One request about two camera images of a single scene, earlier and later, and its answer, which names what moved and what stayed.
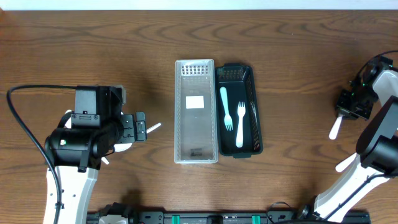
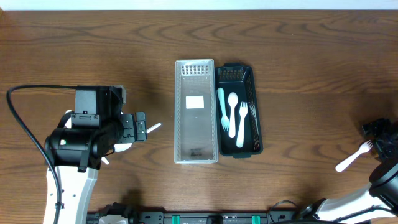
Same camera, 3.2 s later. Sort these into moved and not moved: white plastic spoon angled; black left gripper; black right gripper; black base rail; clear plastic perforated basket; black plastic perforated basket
Moved: black right gripper
Not moved: black base rail; clear plastic perforated basket; black plastic perforated basket; white plastic spoon angled; black left gripper
